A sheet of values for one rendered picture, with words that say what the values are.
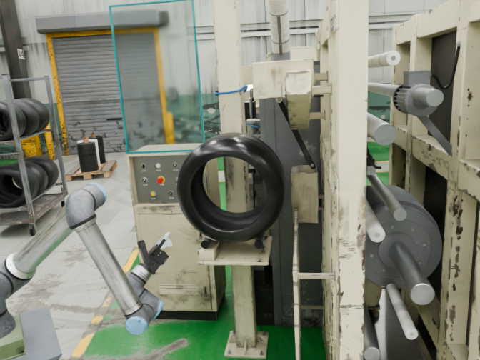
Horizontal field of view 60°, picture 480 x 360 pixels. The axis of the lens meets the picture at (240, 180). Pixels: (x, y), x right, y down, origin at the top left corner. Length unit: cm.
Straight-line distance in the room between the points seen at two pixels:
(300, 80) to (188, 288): 194
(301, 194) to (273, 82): 84
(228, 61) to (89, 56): 947
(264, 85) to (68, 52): 1031
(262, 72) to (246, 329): 171
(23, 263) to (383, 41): 1059
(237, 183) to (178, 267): 92
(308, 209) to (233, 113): 68
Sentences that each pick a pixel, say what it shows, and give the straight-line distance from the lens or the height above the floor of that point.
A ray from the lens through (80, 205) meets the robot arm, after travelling 182.
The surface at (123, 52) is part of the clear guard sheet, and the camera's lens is 289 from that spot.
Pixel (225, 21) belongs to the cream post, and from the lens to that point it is 236.
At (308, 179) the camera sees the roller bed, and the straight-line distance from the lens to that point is 231.
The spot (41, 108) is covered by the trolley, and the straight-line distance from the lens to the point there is 629.
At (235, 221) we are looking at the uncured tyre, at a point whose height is 93.
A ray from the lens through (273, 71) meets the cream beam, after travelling 170.
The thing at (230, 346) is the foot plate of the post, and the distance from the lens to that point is 294.
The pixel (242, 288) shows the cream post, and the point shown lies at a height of 45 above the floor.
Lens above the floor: 172
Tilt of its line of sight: 14 degrees down
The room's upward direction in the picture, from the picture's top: 3 degrees counter-clockwise
